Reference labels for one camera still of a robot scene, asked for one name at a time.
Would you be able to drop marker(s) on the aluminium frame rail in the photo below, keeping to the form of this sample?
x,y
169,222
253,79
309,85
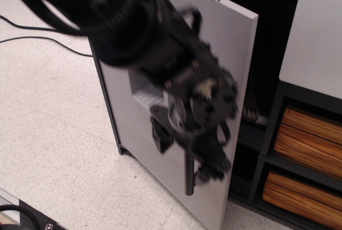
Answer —
x,y
9,217

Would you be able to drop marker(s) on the wooden slotted spoon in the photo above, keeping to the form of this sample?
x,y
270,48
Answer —
x,y
250,109

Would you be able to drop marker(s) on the white cabinet door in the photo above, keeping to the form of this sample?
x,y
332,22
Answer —
x,y
312,58

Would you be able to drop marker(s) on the lower woven orange basket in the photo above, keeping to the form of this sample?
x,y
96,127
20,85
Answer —
x,y
303,199

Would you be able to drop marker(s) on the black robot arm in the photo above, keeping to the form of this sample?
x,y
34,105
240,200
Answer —
x,y
162,43

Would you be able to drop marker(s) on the black bar door handle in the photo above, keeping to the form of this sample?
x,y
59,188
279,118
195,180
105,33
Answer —
x,y
189,176

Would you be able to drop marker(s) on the dark grey fridge cabinet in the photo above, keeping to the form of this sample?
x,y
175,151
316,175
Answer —
x,y
267,24

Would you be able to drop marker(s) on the grey water dispenser panel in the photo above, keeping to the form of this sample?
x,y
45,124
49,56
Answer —
x,y
145,94

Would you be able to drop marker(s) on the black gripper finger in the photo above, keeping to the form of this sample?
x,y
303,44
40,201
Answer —
x,y
162,139
206,174

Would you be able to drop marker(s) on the woven orange basket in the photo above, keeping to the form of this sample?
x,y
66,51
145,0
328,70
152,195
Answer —
x,y
303,199
311,140

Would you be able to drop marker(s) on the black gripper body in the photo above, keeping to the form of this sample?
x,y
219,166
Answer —
x,y
206,145

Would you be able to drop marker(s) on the upper woven orange basket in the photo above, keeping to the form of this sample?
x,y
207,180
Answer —
x,y
311,140

